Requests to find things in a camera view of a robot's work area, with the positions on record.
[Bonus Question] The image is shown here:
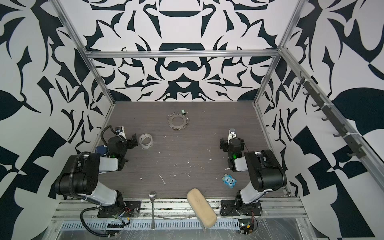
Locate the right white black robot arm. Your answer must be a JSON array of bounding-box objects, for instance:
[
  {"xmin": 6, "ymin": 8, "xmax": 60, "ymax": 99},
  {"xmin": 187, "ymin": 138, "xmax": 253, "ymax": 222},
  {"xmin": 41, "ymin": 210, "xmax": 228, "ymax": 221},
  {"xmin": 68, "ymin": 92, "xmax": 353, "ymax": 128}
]
[{"xmin": 219, "ymin": 138, "xmax": 287, "ymax": 214}]

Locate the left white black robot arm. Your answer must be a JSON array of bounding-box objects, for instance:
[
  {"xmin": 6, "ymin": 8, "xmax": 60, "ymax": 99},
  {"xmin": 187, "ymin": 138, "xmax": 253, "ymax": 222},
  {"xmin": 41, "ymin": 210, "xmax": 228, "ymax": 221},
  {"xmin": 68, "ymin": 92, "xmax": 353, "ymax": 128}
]
[{"xmin": 54, "ymin": 134, "xmax": 138, "ymax": 213}]

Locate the clear tape roll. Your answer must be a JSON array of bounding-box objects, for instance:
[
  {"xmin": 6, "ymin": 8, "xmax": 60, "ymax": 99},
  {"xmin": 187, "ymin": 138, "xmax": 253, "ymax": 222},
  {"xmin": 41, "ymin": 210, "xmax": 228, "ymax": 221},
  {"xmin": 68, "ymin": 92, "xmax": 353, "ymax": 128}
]
[{"xmin": 139, "ymin": 133, "xmax": 154, "ymax": 150}]

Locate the blue book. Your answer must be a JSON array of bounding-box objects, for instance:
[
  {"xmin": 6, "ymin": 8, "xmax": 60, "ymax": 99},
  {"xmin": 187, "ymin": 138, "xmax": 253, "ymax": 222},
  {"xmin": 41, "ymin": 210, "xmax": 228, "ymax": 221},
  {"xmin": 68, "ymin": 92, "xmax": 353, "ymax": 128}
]
[{"xmin": 95, "ymin": 145, "xmax": 109, "ymax": 157}]

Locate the blue owl toy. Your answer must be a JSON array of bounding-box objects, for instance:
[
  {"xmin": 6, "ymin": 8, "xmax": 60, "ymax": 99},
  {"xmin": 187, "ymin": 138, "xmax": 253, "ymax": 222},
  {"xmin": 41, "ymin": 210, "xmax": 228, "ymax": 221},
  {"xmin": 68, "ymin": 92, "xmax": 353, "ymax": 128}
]
[{"xmin": 222, "ymin": 174, "xmax": 237, "ymax": 189}]

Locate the metal spoon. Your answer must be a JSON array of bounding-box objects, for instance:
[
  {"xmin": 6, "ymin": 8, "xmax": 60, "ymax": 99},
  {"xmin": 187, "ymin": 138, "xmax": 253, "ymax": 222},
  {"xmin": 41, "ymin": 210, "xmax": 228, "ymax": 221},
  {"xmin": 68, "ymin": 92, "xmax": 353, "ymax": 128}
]
[{"xmin": 149, "ymin": 191, "xmax": 157, "ymax": 230}]

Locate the small circuit board right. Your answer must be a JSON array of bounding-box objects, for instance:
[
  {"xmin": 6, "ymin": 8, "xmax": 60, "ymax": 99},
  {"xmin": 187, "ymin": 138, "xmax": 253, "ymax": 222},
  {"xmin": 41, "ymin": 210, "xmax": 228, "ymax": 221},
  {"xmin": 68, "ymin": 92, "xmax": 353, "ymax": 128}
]
[{"xmin": 239, "ymin": 220, "xmax": 258, "ymax": 235}]

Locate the small circuit board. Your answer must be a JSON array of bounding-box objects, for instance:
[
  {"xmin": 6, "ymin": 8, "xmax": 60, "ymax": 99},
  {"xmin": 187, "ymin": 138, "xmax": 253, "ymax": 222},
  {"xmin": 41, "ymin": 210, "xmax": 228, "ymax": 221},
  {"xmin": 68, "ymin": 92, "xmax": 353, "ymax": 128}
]
[
  {"xmin": 107, "ymin": 218, "xmax": 131, "ymax": 229},
  {"xmin": 239, "ymin": 220, "xmax": 258, "ymax": 235}
]

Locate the small circuit board left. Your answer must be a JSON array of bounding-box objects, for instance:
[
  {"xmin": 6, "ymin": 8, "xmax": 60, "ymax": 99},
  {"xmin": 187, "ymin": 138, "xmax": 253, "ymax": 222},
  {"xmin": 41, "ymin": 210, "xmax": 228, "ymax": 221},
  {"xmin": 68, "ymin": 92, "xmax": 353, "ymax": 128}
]
[{"xmin": 107, "ymin": 218, "xmax": 131, "ymax": 229}]

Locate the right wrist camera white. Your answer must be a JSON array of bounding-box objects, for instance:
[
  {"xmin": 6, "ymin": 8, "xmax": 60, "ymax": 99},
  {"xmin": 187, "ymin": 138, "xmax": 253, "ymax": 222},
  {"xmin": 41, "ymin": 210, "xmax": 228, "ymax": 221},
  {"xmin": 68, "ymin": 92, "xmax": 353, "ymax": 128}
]
[{"xmin": 228, "ymin": 129, "xmax": 237, "ymax": 143}]

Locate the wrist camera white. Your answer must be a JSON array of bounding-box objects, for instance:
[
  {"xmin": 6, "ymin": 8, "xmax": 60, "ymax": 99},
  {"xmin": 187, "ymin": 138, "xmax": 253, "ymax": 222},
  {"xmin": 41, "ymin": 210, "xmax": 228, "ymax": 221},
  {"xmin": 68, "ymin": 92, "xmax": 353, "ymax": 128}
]
[
  {"xmin": 228, "ymin": 129, "xmax": 237, "ymax": 143},
  {"xmin": 115, "ymin": 126, "xmax": 127, "ymax": 139}
]

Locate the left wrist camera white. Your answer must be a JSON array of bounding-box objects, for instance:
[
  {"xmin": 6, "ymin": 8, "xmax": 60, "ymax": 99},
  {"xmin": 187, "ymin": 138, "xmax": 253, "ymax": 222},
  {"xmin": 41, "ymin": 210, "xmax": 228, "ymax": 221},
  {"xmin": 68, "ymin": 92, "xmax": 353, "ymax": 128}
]
[{"xmin": 115, "ymin": 126, "xmax": 127, "ymax": 139}]

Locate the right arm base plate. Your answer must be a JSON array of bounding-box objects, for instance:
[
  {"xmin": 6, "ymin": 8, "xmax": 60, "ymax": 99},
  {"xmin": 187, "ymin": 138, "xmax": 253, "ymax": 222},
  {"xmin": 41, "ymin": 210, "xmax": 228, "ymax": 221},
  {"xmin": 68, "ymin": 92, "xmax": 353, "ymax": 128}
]
[{"xmin": 220, "ymin": 200, "xmax": 263, "ymax": 217}]

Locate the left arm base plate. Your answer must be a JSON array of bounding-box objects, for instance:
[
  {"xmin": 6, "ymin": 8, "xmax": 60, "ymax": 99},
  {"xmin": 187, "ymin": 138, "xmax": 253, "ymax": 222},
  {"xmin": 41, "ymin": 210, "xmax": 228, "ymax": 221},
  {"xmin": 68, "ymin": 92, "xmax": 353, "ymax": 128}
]
[{"xmin": 97, "ymin": 201, "xmax": 141, "ymax": 218}]

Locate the wall hook rail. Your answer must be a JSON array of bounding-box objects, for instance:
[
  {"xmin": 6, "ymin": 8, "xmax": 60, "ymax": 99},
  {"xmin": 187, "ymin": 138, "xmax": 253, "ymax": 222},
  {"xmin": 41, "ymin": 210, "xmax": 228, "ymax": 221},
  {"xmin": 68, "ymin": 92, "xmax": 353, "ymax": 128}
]
[{"xmin": 297, "ymin": 71, "xmax": 367, "ymax": 159}]

